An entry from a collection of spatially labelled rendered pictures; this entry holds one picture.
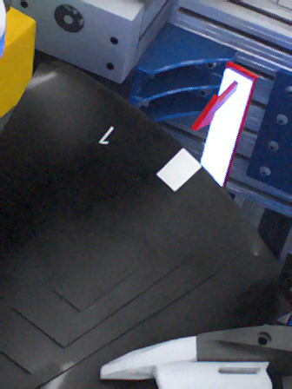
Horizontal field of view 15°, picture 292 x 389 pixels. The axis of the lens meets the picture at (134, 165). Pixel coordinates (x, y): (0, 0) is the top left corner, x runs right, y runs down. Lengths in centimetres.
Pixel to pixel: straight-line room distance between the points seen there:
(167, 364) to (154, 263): 9
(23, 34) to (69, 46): 21
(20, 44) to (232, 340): 45
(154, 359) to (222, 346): 4
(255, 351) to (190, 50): 67
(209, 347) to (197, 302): 7
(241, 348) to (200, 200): 14
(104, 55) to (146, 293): 54
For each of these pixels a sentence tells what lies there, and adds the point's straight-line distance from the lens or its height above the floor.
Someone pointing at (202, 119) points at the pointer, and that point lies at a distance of 77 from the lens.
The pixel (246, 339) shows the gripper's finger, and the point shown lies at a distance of 62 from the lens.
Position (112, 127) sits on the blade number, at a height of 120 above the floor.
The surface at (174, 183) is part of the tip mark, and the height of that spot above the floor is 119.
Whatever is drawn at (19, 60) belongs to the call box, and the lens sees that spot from 100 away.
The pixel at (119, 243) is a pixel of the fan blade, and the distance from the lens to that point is 68.
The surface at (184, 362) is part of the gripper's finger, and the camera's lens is 62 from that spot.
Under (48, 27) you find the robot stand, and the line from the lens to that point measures 119.
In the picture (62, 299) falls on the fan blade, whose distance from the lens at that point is 65.
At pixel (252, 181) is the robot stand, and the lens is 139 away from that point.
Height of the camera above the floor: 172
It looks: 47 degrees down
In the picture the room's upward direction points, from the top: 11 degrees clockwise
